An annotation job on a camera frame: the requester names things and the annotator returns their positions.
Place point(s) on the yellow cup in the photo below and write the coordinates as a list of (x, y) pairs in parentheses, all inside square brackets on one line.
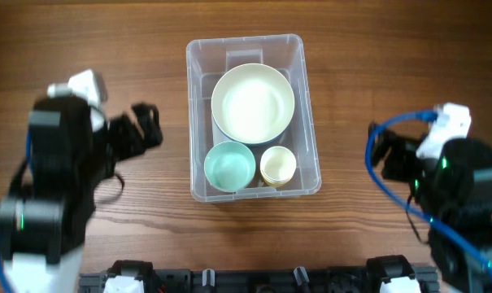
[(275, 184)]

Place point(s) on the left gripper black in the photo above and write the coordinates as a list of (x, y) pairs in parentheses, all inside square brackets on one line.
[(152, 129)]

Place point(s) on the cream cup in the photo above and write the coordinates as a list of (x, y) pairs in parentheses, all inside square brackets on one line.
[(278, 164)]

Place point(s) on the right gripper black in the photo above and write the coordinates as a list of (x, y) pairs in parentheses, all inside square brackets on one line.
[(389, 147)]

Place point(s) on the blue plate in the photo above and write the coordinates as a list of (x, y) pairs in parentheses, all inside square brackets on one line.
[(249, 142)]

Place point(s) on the cream plate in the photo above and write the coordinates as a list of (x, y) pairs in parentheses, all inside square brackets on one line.
[(252, 102)]

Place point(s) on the clear plastic storage container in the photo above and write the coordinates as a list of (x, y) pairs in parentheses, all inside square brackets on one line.
[(207, 60)]

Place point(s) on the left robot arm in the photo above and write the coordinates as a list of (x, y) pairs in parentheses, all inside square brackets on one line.
[(50, 199)]

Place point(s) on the green bowl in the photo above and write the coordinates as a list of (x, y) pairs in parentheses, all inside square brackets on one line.
[(229, 166)]

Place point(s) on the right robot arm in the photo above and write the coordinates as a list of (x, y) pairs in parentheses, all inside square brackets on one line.
[(452, 193)]

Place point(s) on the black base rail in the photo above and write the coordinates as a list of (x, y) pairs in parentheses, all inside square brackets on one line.
[(380, 274)]

